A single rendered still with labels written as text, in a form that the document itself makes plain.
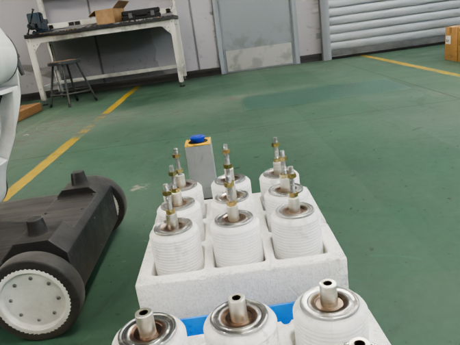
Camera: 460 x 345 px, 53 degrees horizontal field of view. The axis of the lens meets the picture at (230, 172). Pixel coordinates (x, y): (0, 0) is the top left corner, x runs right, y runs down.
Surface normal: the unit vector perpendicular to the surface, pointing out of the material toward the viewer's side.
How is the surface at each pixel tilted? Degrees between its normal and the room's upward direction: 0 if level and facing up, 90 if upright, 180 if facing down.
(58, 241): 45
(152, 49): 90
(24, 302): 90
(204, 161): 90
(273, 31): 90
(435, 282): 0
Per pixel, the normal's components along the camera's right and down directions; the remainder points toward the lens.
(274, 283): 0.03, 0.31
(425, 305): -0.13, -0.94
